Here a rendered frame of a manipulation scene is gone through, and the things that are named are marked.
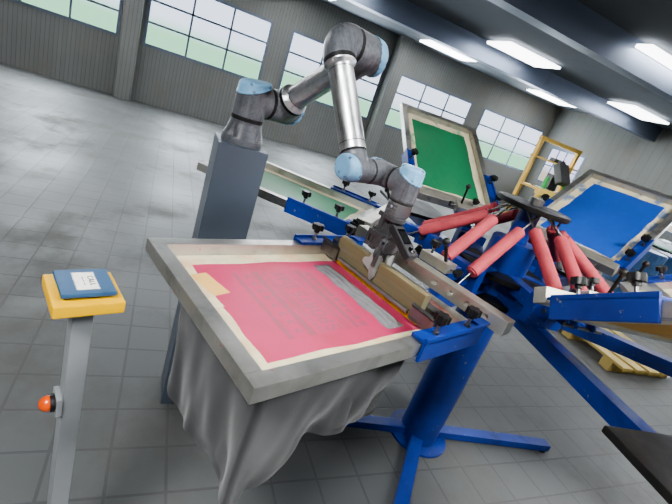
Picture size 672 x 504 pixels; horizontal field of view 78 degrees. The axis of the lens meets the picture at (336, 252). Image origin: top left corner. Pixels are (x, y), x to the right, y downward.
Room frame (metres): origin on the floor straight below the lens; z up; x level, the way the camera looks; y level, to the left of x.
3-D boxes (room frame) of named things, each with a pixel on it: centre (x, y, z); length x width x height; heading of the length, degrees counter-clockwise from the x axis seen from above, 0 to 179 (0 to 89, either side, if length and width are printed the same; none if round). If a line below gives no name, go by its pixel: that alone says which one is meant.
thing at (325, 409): (0.88, -0.12, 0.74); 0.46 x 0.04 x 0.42; 137
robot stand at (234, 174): (1.56, 0.47, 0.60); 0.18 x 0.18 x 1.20; 27
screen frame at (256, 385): (1.06, -0.01, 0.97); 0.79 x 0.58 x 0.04; 137
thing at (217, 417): (0.85, 0.20, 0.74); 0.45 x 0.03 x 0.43; 47
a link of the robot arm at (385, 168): (1.28, -0.04, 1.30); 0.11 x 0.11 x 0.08; 50
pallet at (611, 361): (4.16, -2.89, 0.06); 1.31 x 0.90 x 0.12; 20
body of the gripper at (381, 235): (1.23, -0.13, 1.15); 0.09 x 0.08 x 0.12; 47
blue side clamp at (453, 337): (1.04, -0.37, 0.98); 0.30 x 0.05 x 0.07; 137
